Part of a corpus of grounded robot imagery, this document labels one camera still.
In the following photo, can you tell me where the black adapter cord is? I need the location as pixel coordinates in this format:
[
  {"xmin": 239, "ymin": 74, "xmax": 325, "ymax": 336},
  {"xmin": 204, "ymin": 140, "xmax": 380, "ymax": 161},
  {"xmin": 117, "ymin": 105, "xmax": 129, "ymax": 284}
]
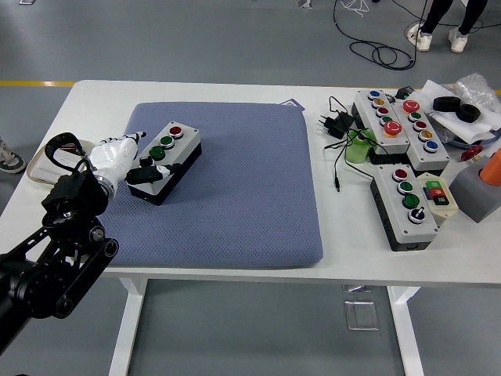
[{"xmin": 323, "ymin": 96, "xmax": 379, "ymax": 193}]

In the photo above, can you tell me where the blue-grey padded mat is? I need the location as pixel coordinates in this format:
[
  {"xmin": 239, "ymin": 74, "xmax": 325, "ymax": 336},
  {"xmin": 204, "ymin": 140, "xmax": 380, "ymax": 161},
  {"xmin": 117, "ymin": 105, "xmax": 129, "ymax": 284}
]
[{"xmin": 99, "ymin": 102, "xmax": 325, "ymax": 269}]

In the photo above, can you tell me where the grey five-button box, blue end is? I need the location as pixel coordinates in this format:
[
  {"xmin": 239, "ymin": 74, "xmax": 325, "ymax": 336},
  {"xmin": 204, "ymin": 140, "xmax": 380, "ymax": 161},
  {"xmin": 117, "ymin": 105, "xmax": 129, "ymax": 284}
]
[{"xmin": 351, "ymin": 89, "xmax": 411, "ymax": 165}]

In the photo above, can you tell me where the green plastic cup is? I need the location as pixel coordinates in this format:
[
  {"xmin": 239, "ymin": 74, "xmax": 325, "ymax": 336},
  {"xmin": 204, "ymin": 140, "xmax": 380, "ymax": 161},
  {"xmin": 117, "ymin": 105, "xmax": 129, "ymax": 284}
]
[{"xmin": 344, "ymin": 128, "xmax": 377, "ymax": 165}]

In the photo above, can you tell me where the black floor cable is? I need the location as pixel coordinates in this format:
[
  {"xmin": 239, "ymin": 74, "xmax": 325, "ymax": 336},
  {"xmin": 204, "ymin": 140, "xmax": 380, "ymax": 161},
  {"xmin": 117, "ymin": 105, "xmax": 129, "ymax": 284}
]
[{"xmin": 332, "ymin": 0, "xmax": 501, "ymax": 71}]

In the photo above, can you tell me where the person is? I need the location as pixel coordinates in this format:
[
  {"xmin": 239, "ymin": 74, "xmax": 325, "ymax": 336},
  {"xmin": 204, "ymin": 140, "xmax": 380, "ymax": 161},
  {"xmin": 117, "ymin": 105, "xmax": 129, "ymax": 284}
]
[{"xmin": 406, "ymin": 0, "xmax": 488, "ymax": 54}]

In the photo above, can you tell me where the white foam sheet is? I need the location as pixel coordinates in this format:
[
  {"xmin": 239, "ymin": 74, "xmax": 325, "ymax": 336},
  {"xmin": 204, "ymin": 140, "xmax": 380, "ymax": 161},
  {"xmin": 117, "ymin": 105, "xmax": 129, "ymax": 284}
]
[{"xmin": 420, "ymin": 79, "xmax": 501, "ymax": 143}]

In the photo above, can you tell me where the grey block holder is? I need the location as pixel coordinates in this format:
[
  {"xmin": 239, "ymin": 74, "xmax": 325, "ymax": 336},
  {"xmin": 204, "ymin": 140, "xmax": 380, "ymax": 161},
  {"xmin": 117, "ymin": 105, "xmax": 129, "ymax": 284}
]
[{"xmin": 449, "ymin": 154, "xmax": 501, "ymax": 224}]

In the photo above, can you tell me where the cream three-button switch box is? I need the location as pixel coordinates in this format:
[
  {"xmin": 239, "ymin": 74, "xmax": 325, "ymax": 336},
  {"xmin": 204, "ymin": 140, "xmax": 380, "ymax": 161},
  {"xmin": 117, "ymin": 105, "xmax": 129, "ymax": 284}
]
[{"xmin": 416, "ymin": 173, "xmax": 459, "ymax": 227}]

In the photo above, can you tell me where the metal floor outlet plate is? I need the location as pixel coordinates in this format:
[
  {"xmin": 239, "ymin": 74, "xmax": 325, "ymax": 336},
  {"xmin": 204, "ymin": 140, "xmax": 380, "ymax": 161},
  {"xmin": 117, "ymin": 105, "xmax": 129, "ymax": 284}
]
[{"xmin": 344, "ymin": 300, "xmax": 380, "ymax": 332}]

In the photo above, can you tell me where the orange cylinder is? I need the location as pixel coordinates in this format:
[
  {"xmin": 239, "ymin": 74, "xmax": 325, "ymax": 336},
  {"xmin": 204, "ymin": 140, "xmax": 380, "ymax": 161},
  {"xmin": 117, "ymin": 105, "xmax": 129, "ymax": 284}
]
[{"xmin": 480, "ymin": 147, "xmax": 501, "ymax": 188}]

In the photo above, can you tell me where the grey white shoe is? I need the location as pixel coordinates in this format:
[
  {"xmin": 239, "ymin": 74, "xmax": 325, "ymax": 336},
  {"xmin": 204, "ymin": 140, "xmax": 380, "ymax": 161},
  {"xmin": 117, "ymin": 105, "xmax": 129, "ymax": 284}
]
[{"xmin": 0, "ymin": 136, "xmax": 27, "ymax": 175}]

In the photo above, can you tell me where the grey five-button box, mushroom end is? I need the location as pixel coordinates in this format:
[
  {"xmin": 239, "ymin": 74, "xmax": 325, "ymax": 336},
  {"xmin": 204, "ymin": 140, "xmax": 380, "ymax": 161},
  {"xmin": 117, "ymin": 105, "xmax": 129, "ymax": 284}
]
[{"xmin": 390, "ymin": 99, "xmax": 452, "ymax": 177}]

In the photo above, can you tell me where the grey four-button control box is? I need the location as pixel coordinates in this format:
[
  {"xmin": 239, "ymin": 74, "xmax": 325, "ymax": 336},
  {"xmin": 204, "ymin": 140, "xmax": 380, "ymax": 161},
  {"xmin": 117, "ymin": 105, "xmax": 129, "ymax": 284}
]
[
  {"xmin": 127, "ymin": 121, "xmax": 204, "ymax": 207},
  {"xmin": 369, "ymin": 164, "xmax": 439, "ymax": 252}
]

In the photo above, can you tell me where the white floor cord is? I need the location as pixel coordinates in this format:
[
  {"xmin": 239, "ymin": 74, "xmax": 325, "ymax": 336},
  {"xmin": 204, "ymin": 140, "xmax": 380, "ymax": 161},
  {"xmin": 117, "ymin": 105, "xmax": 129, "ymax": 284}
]
[{"xmin": 339, "ymin": 0, "xmax": 371, "ymax": 19}]

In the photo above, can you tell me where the blue bowl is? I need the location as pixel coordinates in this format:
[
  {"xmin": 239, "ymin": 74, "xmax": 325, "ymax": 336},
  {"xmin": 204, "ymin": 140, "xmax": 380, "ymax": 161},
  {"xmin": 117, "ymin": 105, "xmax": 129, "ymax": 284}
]
[{"xmin": 445, "ymin": 128, "xmax": 501, "ymax": 150}]

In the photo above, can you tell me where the clear bubble wrap bag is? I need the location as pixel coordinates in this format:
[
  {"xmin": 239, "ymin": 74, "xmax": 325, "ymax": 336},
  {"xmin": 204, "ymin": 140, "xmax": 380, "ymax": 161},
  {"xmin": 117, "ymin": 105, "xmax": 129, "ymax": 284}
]
[{"xmin": 442, "ymin": 72, "xmax": 501, "ymax": 114}]

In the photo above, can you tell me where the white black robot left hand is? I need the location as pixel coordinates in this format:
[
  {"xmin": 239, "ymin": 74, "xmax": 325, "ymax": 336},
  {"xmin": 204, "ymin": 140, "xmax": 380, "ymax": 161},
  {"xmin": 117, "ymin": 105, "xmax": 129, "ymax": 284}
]
[{"xmin": 86, "ymin": 130, "xmax": 184, "ymax": 187}]

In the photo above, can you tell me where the white table leg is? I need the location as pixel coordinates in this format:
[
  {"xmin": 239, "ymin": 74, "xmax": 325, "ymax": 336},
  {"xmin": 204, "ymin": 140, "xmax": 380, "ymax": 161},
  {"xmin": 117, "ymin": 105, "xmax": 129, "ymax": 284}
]
[
  {"xmin": 387, "ymin": 285, "xmax": 426, "ymax": 376},
  {"xmin": 108, "ymin": 277, "xmax": 149, "ymax": 376}
]

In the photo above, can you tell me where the black power adapter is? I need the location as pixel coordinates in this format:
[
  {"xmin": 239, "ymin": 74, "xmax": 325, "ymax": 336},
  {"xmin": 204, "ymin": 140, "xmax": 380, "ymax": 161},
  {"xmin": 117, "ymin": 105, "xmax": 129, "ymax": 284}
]
[{"xmin": 315, "ymin": 111, "xmax": 353, "ymax": 139}]

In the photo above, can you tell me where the red valve knob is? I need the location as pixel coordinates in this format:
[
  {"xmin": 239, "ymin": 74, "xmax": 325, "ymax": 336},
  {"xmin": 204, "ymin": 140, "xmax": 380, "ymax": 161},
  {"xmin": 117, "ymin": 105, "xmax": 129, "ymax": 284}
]
[{"xmin": 460, "ymin": 144, "xmax": 486, "ymax": 161}]

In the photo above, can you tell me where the beige shallow tray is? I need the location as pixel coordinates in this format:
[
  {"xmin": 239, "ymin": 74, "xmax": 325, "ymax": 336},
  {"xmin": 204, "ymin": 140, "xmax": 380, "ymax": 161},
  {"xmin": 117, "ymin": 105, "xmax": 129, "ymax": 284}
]
[{"xmin": 26, "ymin": 137, "xmax": 97, "ymax": 188}]

